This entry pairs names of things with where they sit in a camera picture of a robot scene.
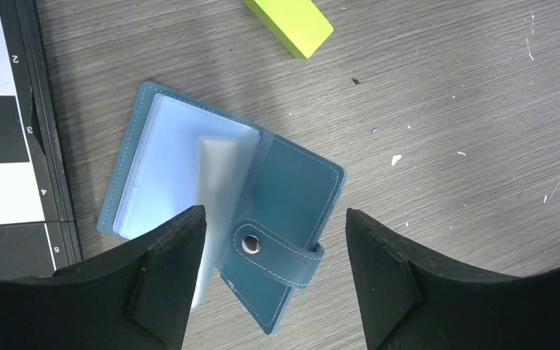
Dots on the green block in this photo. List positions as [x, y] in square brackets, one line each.
[299, 25]

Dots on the blue card holder wallet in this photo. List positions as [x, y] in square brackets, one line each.
[267, 199]

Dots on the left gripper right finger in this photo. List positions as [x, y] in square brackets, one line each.
[412, 297]

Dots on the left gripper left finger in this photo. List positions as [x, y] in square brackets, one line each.
[137, 295]

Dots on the black white chessboard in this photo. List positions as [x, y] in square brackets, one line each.
[38, 231]

